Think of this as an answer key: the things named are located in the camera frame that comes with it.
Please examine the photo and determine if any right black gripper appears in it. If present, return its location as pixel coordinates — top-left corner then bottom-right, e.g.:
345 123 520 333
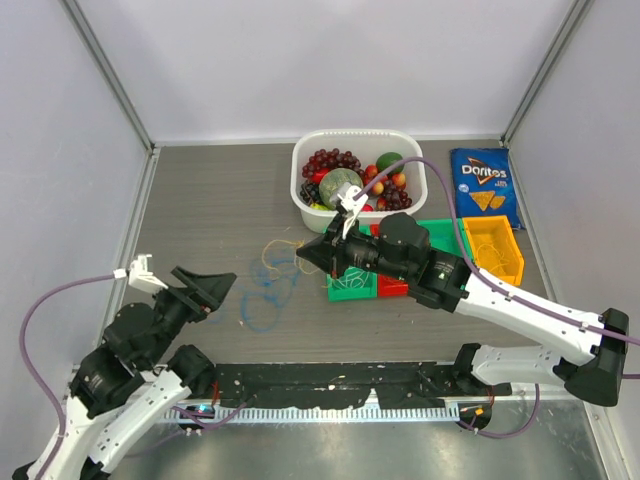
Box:
298 213 412 282

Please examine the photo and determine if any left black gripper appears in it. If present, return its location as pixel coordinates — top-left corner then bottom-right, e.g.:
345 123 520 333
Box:
144 264 237 366

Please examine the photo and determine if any white cable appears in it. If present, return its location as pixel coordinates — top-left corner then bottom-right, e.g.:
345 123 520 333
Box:
332 267 372 290
332 272 371 291

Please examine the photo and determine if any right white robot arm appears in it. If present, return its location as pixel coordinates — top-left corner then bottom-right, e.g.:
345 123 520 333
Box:
297 213 629 407

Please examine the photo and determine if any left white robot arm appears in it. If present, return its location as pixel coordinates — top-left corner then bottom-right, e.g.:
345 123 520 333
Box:
12 255 237 479

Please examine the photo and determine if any left green plastic bin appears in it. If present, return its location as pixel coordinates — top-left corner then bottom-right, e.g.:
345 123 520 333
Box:
325 267 377 303

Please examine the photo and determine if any green plastic bin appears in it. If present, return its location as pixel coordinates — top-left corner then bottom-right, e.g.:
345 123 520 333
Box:
416 218 474 260
325 267 377 303

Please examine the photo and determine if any dark blue grape bunch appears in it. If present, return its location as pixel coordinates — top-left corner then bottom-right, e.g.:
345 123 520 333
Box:
299 181 322 206

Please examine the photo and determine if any red plastic bin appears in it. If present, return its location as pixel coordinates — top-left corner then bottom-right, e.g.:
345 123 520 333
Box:
369 223 411 298

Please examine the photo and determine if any green speckled melon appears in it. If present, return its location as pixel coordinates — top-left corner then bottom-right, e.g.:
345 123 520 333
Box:
319 168 363 210

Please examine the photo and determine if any dark red grape bunch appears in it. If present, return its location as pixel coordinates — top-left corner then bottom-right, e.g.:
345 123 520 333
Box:
375 181 413 211

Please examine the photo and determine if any red yellow cherry cluster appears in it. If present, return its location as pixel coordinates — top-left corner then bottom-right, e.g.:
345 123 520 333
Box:
363 165 407 196

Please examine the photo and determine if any green lime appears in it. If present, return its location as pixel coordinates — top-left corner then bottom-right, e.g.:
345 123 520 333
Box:
376 151 404 176

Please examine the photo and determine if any white plastic fruit basket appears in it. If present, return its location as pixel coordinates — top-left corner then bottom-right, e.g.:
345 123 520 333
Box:
290 129 428 233

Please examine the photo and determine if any right green plastic bin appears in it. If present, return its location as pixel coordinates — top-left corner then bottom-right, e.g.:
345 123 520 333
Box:
416 218 474 260

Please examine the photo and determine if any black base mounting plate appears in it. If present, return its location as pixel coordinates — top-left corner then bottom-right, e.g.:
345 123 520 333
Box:
204 361 512 410

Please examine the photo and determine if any yellow plastic bin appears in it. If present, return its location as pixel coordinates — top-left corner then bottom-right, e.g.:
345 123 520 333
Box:
462 216 525 286

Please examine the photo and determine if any blue Doritos chip bag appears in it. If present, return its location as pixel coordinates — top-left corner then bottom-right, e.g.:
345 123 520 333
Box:
450 148 524 230

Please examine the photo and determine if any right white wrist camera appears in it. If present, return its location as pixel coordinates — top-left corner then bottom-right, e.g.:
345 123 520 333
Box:
336 183 367 240

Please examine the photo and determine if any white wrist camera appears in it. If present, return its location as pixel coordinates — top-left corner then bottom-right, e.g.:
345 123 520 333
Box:
336 183 367 240
113 254 169 295

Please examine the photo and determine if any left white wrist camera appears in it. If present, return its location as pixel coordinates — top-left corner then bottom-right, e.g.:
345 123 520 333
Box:
113 254 169 295

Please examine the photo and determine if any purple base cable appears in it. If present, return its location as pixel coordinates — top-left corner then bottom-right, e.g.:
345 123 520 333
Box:
124 399 249 457

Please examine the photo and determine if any white slotted cable duct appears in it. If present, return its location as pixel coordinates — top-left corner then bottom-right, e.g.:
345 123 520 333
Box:
154 403 461 425

